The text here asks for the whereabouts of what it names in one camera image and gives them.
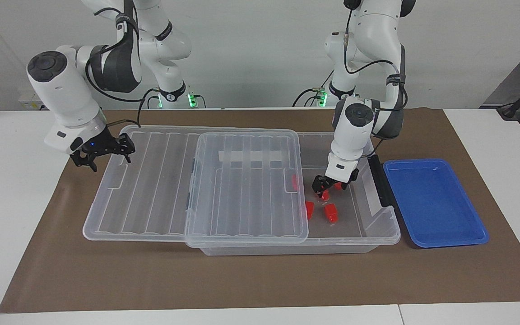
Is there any clear plastic box lid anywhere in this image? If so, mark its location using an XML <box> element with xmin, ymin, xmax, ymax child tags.
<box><xmin>83</xmin><ymin>125</ymin><xmax>310</xmax><ymax>248</ymax></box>

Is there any blue plastic tray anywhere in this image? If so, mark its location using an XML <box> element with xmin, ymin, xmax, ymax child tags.
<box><xmin>383</xmin><ymin>158</ymin><xmax>490</xmax><ymax>249</ymax></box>

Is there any clear plastic storage box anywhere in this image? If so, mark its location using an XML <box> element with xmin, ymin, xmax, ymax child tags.
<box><xmin>186</xmin><ymin>131</ymin><xmax>400</xmax><ymax>257</ymax></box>

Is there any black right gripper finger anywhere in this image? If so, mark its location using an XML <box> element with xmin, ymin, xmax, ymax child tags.
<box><xmin>118</xmin><ymin>134</ymin><xmax>136</xmax><ymax>163</ymax></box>
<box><xmin>71</xmin><ymin>154</ymin><xmax>98</xmax><ymax>172</ymax></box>

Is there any brown paper table mat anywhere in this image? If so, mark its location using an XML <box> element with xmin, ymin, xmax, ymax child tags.
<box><xmin>0</xmin><ymin>107</ymin><xmax>520</xmax><ymax>314</ymax></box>

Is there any black left base cable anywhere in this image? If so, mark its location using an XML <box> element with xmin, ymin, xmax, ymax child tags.
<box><xmin>292</xmin><ymin>70</ymin><xmax>335</xmax><ymax>108</ymax></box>

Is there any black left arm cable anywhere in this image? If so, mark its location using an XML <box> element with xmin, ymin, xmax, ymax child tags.
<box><xmin>342</xmin><ymin>0</ymin><xmax>409</xmax><ymax>158</ymax></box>

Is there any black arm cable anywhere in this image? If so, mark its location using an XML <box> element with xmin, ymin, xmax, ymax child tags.
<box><xmin>84</xmin><ymin>0</ymin><xmax>159</xmax><ymax>129</ymax></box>
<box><xmin>342</xmin><ymin>0</ymin><xmax>409</xmax><ymax>158</ymax></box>

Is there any black box latch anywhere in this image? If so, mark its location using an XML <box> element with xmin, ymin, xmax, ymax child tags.
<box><xmin>187</xmin><ymin>158</ymin><xmax>196</xmax><ymax>209</ymax></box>
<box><xmin>367</xmin><ymin>154</ymin><xmax>395</xmax><ymax>209</ymax></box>

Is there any white wall socket strip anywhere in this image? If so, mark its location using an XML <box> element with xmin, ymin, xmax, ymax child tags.
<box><xmin>19</xmin><ymin>93</ymin><xmax>47</xmax><ymax>110</ymax></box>

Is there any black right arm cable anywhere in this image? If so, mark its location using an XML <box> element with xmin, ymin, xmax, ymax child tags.
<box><xmin>84</xmin><ymin>0</ymin><xmax>159</xmax><ymax>129</ymax></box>

